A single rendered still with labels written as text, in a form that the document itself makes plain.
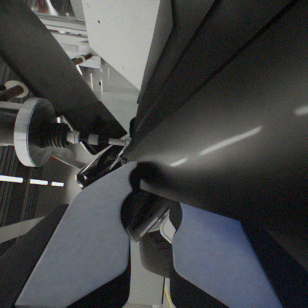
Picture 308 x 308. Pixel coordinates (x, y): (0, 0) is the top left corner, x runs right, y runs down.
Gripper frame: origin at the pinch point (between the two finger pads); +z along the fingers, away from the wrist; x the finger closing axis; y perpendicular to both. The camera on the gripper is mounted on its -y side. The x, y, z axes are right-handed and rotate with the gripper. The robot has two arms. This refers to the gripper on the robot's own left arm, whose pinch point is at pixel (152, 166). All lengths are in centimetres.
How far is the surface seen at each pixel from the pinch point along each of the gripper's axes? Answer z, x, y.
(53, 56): 25.7, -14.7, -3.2
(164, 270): 22.7, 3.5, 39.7
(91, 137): 10.9, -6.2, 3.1
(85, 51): 69, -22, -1
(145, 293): 400, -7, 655
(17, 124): 8.3, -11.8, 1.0
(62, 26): 94, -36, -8
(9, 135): 9.6, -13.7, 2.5
